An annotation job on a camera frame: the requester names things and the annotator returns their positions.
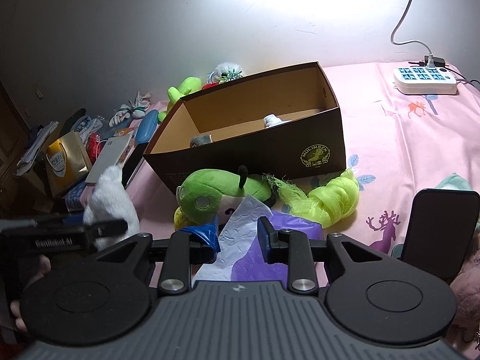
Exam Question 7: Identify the white power strip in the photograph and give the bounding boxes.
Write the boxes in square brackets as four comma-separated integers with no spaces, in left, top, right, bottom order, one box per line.
[393,66,457,95]

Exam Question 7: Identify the white fluffy towel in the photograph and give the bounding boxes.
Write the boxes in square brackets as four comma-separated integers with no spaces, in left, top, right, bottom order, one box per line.
[83,165,140,250]

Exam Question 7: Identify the white power cable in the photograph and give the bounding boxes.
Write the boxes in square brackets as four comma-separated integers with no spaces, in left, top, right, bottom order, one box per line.
[389,0,435,65]

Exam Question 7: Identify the grey small plush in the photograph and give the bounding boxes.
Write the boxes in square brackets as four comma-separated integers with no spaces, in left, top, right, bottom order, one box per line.
[190,134,212,148]

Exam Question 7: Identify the dark brown cardboard box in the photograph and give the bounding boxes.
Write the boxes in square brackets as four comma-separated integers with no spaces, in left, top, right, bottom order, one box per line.
[144,62,347,192]

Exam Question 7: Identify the neon green knotted scarf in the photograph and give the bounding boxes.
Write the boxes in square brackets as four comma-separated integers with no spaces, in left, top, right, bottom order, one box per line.
[265,168,360,228]

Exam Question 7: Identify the pink plush bunny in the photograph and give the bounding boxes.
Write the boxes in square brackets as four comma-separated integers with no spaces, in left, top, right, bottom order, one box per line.
[448,250,479,351]

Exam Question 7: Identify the white fluffy plush toy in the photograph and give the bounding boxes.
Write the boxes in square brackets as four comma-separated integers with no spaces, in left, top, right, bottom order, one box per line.
[208,62,243,84]

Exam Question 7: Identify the yellow fluffy cloth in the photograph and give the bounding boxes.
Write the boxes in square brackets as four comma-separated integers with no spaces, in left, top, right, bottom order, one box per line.
[173,207,195,231]

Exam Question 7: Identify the black plug adapter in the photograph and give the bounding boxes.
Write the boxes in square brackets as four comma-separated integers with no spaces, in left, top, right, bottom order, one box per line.
[424,55,446,68]

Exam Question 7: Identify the black phone stand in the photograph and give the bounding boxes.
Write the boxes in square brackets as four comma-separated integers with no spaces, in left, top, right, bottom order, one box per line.
[399,189,479,284]

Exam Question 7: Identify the white notebook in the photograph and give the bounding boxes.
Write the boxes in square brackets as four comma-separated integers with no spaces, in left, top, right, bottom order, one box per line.
[85,137,125,185]

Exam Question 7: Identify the pink deer print bedsheet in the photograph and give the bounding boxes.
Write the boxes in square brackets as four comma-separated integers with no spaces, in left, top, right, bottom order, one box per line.
[123,61,480,359]

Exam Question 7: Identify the orange illustrated booklet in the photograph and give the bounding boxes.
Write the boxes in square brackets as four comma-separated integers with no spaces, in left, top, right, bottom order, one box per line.
[114,127,137,166]

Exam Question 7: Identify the green spotted plush toy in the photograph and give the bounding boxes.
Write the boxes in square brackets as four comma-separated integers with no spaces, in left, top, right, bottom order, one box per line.
[176,165,277,226]

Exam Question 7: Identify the red small pouch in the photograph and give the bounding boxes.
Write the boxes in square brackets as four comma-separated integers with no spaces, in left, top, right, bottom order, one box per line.
[86,133,103,164]

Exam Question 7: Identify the purple tissue pack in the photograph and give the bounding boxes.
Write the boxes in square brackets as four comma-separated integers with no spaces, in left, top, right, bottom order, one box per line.
[193,196,323,284]

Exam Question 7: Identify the blue glasses case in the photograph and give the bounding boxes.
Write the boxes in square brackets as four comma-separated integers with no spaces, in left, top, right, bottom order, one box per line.
[135,109,159,145]

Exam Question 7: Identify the green yellow plush toy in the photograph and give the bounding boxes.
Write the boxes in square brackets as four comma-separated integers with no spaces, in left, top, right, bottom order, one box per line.
[158,76,203,124]

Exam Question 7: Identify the red plush toy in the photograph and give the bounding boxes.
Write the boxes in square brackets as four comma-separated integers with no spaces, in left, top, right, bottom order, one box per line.
[202,82,219,89]

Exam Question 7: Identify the black smartphone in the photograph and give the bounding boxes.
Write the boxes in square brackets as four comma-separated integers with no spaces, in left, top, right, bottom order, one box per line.
[122,142,149,188]

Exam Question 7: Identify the gold gift bag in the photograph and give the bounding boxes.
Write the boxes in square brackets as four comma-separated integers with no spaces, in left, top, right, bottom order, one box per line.
[46,131,92,197]

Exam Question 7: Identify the light blue wipes pack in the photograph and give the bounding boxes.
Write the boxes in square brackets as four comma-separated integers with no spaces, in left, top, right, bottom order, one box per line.
[263,114,288,128]

